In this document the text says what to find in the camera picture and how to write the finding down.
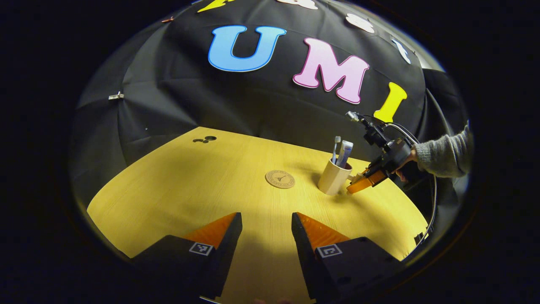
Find black backdrop cloth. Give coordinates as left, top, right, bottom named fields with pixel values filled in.
left=70, top=0, right=473, bottom=254

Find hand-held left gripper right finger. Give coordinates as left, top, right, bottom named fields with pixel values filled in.
left=291, top=212, right=406, bottom=302

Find beige cup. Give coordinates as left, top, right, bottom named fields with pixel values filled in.
left=317, top=158, right=353, bottom=196

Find wooden desktop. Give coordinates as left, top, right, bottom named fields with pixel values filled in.
left=86, top=127, right=429, bottom=304

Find round wooden coaster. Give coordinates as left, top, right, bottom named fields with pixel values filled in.
left=265, top=170, right=296, bottom=189

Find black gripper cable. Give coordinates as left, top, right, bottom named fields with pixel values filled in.
left=380, top=122, right=438, bottom=259

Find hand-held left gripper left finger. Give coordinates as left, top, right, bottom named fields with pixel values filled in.
left=130, top=212, right=243, bottom=299

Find white toothpaste tube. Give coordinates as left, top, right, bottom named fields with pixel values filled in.
left=336, top=141, right=354, bottom=168

